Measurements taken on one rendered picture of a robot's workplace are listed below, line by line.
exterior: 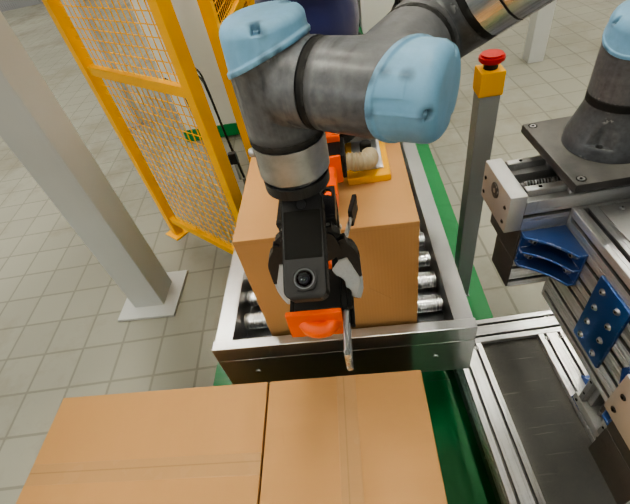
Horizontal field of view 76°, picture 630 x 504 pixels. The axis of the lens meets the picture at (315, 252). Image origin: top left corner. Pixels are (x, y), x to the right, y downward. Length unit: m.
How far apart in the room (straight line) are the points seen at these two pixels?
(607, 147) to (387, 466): 0.76
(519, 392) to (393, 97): 1.29
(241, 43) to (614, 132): 0.68
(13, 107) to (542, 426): 1.93
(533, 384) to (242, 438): 0.92
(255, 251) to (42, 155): 1.06
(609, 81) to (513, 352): 0.97
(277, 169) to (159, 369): 1.68
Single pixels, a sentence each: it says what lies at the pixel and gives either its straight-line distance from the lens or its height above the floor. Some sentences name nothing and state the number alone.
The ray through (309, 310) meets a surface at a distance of 0.53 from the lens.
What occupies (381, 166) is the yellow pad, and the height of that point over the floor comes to 0.97.
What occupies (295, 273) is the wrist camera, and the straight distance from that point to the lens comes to 0.41.
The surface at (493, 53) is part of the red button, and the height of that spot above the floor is 1.04.
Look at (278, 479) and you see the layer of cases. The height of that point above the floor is 0.54.
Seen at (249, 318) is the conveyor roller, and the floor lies 0.55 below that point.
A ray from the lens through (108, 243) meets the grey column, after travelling 1.97.
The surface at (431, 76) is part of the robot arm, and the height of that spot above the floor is 1.40.
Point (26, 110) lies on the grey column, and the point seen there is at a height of 1.07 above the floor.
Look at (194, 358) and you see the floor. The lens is 1.96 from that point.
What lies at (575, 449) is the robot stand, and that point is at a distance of 1.47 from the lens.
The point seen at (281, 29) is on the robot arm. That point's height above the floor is 1.43.
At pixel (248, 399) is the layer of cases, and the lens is 1.13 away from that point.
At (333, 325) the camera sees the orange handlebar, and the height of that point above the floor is 1.08.
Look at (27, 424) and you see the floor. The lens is 2.24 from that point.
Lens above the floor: 1.52
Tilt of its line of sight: 44 degrees down
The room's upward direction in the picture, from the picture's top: 13 degrees counter-clockwise
